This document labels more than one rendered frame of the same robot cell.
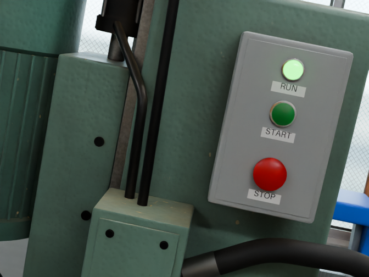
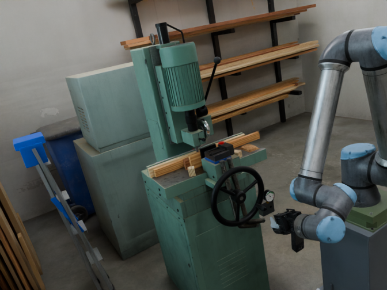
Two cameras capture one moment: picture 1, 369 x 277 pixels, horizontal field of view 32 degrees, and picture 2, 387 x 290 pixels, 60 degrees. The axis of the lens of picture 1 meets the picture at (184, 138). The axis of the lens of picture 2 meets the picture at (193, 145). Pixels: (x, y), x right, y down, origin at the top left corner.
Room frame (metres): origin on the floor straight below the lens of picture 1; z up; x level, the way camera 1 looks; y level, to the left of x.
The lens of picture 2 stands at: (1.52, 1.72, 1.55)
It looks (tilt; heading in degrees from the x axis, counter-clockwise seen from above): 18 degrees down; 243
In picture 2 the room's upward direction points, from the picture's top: 11 degrees counter-clockwise
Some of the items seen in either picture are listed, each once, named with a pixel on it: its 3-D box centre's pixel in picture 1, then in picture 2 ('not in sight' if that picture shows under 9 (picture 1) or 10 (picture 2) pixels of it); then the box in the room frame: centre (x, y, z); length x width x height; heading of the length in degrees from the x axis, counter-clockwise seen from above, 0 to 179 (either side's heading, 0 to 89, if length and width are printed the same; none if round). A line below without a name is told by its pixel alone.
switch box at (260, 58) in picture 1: (276, 125); not in sight; (0.60, -0.08, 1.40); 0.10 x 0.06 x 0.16; 88
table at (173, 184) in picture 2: not in sight; (213, 169); (0.74, 0.34, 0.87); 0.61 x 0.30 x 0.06; 178
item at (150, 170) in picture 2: not in sight; (200, 154); (0.73, 0.21, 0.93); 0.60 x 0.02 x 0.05; 178
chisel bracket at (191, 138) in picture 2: not in sight; (193, 137); (0.75, 0.21, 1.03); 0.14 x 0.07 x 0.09; 88
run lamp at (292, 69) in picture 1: (292, 70); not in sight; (0.57, -0.08, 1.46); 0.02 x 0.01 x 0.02; 88
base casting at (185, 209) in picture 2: not in sight; (193, 178); (0.75, 0.11, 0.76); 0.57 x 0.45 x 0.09; 88
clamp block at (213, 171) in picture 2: not in sight; (221, 166); (0.74, 0.42, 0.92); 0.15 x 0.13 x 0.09; 178
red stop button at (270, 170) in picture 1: (269, 174); not in sight; (0.57, -0.08, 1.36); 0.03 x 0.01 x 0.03; 88
